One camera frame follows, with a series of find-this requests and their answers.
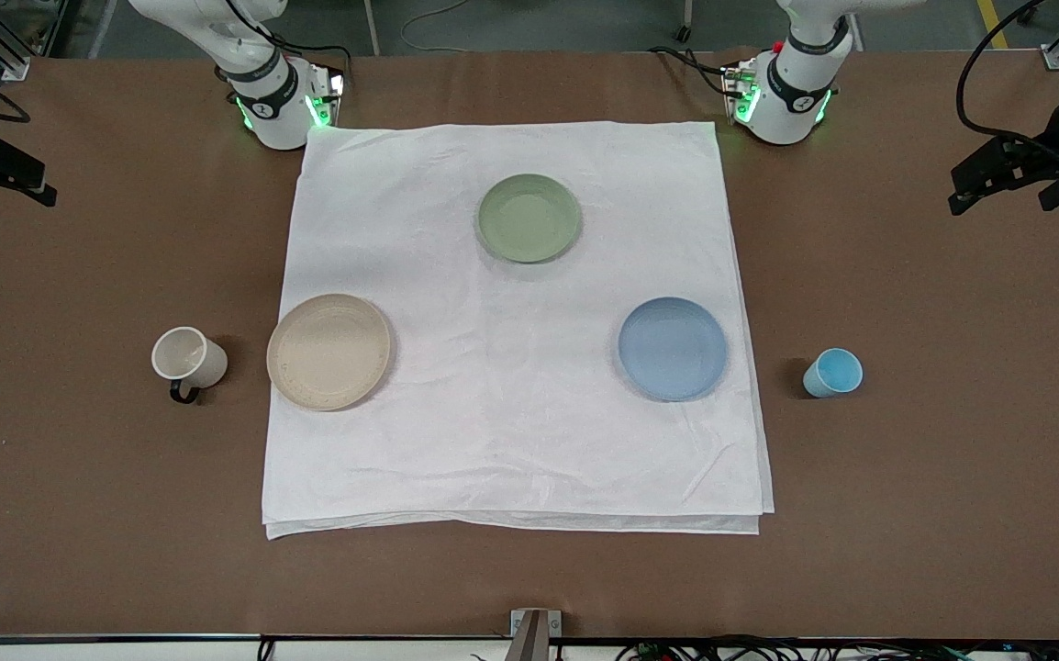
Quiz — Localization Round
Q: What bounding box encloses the metal table bracket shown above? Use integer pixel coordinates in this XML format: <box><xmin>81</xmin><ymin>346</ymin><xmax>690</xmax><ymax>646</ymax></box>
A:
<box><xmin>509</xmin><ymin>608</ymin><xmax>563</xmax><ymax>661</ymax></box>

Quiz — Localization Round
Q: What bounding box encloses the blue cup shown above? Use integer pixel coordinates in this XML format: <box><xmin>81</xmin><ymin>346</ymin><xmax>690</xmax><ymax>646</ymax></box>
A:
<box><xmin>802</xmin><ymin>348</ymin><xmax>864</xmax><ymax>399</ymax></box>

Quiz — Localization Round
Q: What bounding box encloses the green plate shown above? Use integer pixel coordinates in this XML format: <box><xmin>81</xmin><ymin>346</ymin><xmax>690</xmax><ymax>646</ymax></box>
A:
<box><xmin>474</xmin><ymin>173</ymin><xmax>584</xmax><ymax>265</ymax></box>

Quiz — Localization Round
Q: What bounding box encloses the beige plate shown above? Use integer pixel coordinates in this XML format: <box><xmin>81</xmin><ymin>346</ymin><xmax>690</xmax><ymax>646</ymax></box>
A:
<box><xmin>266</xmin><ymin>293</ymin><xmax>394</xmax><ymax>412</ymax></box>

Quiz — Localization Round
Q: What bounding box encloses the black base power cable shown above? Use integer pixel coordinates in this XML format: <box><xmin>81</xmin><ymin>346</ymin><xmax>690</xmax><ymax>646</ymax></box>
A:
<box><xmin>649</xmin><ymin>44</ymin><xmax>734</xmax><ymax>96</ymax></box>
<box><xmin>268</xmin><ymin>32</ymin><xmax>352</xmax><ymax>84</ymax></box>

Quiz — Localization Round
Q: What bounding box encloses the white cloth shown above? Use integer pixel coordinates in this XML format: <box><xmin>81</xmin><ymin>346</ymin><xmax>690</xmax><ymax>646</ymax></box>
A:
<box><xmin>262</xmin><ymin>121</ymin><xmax>775</xmax><ymax>540</ymax></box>

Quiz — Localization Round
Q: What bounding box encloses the white floor cable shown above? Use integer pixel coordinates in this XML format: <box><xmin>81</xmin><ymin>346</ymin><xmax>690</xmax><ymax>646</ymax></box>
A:
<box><xmin>399</xmin><ymin>0</ymin><xmax>474</xmax><ymax>52</ymax></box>

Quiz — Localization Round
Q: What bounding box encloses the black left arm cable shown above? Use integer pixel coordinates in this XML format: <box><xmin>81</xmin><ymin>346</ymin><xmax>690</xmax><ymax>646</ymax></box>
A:
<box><xmin>955</xmin><ymin>0</ymin><xmax>1049</xmax><ymax>150</ymax></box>

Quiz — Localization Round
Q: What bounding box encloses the blue plate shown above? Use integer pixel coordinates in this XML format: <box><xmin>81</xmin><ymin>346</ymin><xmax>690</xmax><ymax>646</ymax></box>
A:
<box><xmin>618</xmin><ymin>296</ymin><xmax>730</xmax><ymax>403</ymax></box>

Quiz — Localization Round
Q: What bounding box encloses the white mug with black handle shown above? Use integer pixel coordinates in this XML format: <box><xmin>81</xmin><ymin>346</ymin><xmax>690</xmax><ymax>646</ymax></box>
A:
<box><xmin>151</xmin><ymin>326</ymin><xmax>229</xmax><ymax>405</ymax></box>

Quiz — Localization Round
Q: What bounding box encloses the black cable bundle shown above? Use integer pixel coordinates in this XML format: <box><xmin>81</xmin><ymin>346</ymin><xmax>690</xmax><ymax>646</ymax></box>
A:
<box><xmin>612</xmin><ymin>635</ymin><xmax>1059</xmax><ymax>661</ymax></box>

